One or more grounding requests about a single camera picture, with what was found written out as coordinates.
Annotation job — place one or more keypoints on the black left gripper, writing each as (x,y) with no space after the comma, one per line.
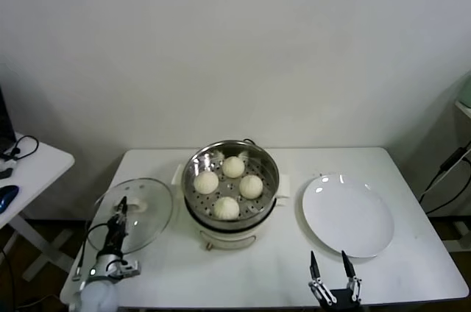
(116,236)

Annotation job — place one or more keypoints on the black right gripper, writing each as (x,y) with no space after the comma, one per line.
(342,301)

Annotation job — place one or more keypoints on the round glass pot lid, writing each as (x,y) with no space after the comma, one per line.
(154,216)

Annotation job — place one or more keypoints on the white steamed baozi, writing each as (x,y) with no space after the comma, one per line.
(251,187)
(226,208)
(233,167)
(205,182)

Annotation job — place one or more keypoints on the stainless steel steamer basket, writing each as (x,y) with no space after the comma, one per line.
(266,168)

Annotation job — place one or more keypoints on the round white plate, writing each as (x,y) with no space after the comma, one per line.
(346,216)

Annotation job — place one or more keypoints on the white side table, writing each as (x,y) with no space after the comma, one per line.
(44,165)

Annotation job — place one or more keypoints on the cream electric cooker pot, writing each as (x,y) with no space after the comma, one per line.
(228,240)

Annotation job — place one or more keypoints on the blue computer mouse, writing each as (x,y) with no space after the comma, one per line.
(7,194)

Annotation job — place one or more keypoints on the small black desk object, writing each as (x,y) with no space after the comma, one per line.
(5,173)

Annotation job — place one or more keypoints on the small white adapter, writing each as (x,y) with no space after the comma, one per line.
(9,160)

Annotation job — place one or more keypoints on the white furniture base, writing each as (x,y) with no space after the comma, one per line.
(460,231)

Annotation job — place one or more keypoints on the dark laptop screen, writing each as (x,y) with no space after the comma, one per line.
(5,120)

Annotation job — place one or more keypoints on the white shelf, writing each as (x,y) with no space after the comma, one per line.
(464,109)

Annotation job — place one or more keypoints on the pale green object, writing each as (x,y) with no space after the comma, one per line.
(466,91)

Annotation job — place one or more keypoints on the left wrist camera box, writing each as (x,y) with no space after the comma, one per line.
(129,269)

